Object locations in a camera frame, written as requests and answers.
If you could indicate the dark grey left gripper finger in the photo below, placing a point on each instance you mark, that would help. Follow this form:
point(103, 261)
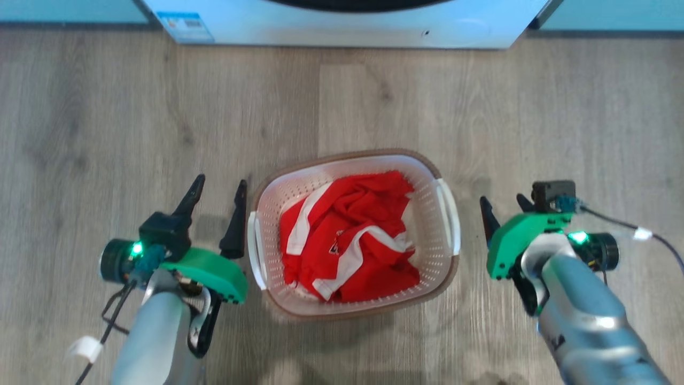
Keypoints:
point(235, 230)
point(191, 200)

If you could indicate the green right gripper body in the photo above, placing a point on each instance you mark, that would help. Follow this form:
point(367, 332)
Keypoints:
point(513, 240)

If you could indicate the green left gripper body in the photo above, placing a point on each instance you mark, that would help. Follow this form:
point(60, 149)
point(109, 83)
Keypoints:
point(214, 270)

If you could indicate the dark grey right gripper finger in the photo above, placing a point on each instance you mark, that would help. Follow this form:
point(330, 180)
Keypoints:
point(526, 205)
point(490, 222)

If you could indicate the white perforated laundry basket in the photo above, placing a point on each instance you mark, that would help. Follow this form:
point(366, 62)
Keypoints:
point(267, 214)

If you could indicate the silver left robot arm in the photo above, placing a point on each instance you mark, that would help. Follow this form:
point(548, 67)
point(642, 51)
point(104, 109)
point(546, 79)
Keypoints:
point(155, 342)

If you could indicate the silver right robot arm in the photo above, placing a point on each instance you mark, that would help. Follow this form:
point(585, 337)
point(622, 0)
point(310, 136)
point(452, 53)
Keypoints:
point(582, 321)

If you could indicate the red and white garment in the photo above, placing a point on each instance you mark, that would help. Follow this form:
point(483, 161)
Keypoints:
point(352, 235)

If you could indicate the blue energy label sticker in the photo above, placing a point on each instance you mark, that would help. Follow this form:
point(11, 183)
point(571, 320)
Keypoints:
point(184, 27)

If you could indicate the pale green cabinet front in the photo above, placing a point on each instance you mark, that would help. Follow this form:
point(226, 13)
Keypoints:
point(614, 13)
point(69, 10)

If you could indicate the white front-load washing machine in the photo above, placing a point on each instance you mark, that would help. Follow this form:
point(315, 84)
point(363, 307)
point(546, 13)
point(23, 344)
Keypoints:
point(347, 27)

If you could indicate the dark round washer door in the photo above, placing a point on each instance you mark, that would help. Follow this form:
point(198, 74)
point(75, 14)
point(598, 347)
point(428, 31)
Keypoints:
point(358, 4)

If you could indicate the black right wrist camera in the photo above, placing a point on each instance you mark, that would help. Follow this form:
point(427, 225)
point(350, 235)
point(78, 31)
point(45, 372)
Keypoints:
point(553, 193)

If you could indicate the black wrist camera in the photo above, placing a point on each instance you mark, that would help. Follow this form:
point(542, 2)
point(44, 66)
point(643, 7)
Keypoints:
point(160, 231)
point(553, 193)

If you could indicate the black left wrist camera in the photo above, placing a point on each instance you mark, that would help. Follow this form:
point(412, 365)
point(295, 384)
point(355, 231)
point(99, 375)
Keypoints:
point(160, 231)

